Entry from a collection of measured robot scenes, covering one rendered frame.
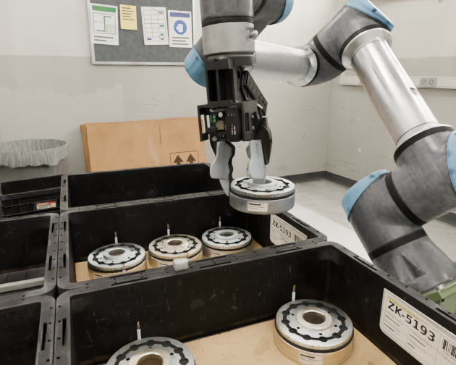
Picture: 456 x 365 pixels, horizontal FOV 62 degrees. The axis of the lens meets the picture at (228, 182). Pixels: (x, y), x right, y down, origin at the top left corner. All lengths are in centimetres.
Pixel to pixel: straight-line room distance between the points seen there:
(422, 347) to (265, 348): 19
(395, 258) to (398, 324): 25
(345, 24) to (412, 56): 285
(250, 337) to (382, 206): 36
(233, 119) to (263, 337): 30
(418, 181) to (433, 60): 295
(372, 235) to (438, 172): 16
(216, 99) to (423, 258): 46
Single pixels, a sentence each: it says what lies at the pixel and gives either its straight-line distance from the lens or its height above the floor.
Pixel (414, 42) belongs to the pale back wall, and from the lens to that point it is 380.
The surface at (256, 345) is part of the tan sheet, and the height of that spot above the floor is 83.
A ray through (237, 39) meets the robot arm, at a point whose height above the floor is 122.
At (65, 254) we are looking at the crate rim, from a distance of 61.
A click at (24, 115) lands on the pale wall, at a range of 342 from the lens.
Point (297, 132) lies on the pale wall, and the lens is 428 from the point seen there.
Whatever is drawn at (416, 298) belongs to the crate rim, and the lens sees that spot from 51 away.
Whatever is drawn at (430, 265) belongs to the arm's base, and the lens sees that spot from 76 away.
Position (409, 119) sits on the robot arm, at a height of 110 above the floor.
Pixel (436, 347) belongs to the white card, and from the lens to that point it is 51.
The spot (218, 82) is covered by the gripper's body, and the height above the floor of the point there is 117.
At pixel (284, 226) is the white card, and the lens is 72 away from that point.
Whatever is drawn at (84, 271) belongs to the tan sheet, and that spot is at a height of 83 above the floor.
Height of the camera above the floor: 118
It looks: 16 degrees down
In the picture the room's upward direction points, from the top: straight up
